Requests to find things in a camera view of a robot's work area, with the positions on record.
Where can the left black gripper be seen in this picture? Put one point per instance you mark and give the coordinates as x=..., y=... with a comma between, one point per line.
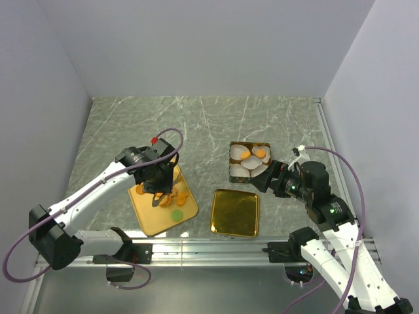
x=166, y=186

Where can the green cookie tin box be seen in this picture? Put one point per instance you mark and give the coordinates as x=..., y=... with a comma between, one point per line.
x=249, y=145

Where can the orange fish cookie right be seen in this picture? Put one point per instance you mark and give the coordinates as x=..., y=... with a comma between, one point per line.
x=182, y=198

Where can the aluminium right side rail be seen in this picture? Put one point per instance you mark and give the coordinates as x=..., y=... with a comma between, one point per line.
x=337, y=170

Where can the aluminium front rail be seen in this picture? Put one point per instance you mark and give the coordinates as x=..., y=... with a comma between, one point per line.
x=188, y=252

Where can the aluminium rail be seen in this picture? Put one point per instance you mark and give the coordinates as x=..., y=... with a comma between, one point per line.
x=188, y=252
x=337, y=170

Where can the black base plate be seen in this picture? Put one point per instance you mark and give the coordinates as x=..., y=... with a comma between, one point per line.
x=280, y=252
x=136, y=253

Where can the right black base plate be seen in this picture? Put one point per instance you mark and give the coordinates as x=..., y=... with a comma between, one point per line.
x=280, y=252

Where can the gold tin lid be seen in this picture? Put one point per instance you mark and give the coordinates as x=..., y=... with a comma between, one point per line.
x=235, y=213

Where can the yellow plastic tray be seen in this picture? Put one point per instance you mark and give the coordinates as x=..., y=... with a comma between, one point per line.
x=159, y=212

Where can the tan flower cookie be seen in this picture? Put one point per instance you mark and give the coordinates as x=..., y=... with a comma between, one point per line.
x=174, y=191

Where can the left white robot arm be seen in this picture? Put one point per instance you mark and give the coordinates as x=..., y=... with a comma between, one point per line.
x=57, y=232

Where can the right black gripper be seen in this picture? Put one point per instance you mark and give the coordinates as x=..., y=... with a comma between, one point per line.
x=277, y=170

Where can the chocolate chip cookie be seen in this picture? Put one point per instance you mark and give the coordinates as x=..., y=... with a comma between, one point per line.
x=139, y=189

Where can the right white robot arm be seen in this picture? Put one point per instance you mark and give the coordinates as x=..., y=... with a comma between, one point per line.
x=350, y=271

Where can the green sandwich cookie near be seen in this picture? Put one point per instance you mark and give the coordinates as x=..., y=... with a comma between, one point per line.
x=176, y=215

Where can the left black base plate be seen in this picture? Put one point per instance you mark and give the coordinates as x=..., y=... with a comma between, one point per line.
x=136, y=253

